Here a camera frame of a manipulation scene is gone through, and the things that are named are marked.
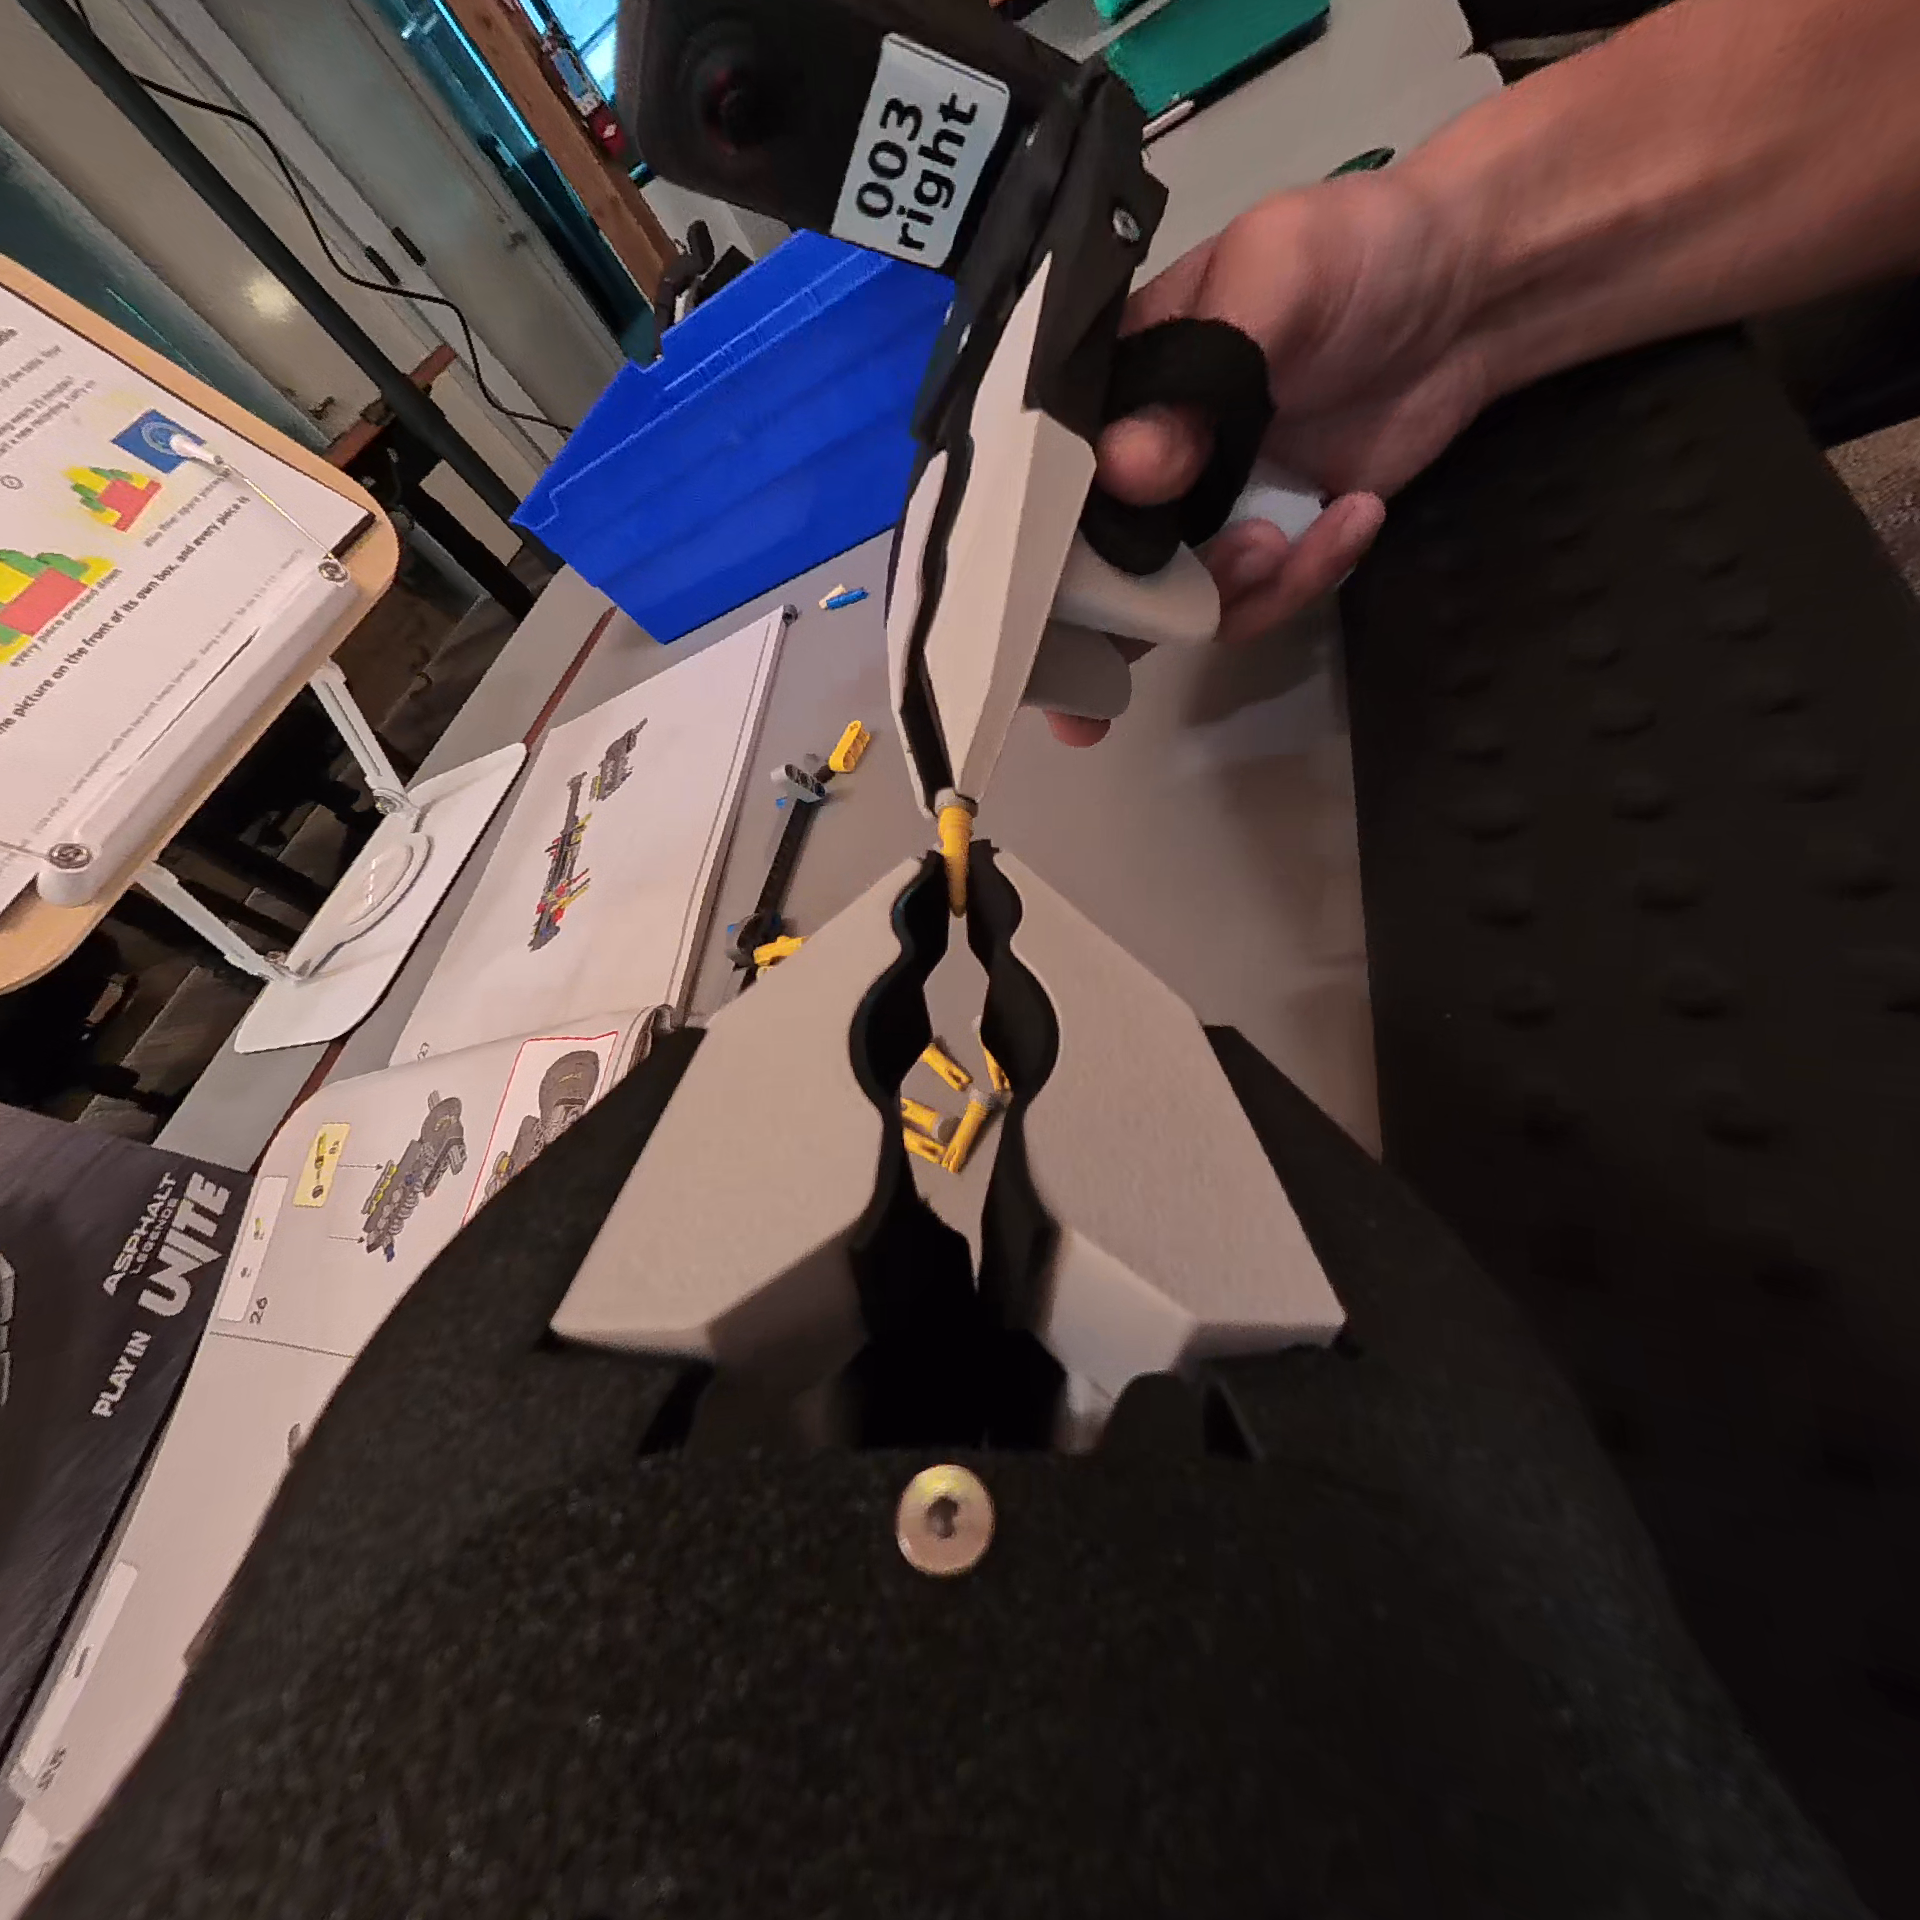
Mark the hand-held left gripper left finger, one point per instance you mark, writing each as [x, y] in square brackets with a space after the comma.
[722, 1184]

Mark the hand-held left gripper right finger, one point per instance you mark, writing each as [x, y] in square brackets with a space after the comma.
[1154, 1184]

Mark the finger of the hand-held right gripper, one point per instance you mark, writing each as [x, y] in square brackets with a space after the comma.
[905, 631]
[1012, 509]

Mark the pile of yellow toy pins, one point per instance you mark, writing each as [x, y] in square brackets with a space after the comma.
[960, 1138]

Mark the single yellow toy pin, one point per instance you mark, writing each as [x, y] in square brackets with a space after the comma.
[957, 862]

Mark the person's right forearm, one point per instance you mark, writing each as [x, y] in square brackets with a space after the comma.
[1680, 163]

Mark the toy car set box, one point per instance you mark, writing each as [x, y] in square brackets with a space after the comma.
[90, 1426]

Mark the person's right hand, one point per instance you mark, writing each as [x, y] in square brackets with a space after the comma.
[1351, 347]

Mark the dark green notebook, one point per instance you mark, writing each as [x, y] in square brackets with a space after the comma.
[1213, 51]

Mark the blue plastic bin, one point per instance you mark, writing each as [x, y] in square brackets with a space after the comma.
[722, 481]

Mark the long black toy beam assembly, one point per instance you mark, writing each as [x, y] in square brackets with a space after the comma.
[789, 872]

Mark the building instruction booklet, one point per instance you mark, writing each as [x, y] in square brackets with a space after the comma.
[676, 781]

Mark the round desk grommet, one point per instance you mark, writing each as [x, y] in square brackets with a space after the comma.
[1358, 159]

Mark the wooden book stand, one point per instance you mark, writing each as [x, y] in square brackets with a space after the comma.
[375, 931]

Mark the wooden pillar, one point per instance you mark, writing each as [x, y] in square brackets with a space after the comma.
[540, 104]

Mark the black dimpled mat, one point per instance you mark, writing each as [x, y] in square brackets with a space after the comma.
[1651, 975]

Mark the black stand pole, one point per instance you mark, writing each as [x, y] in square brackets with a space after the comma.
[300, 285]

